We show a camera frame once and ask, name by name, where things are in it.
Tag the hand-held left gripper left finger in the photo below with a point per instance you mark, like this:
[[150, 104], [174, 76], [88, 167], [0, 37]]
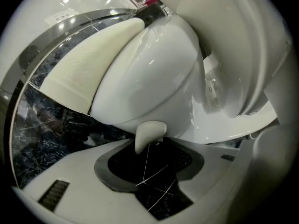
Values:
[[116, 171]]

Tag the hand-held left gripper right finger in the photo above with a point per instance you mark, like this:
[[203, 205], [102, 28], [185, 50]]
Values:
[[189, 162]]

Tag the white toilet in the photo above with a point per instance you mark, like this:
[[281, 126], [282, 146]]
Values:
[[151, 66]]

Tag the cream foam pad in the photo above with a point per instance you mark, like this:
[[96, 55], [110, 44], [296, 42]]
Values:
[[81, 62]]

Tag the white wall sign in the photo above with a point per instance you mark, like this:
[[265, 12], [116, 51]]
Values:
[[61, 16]]

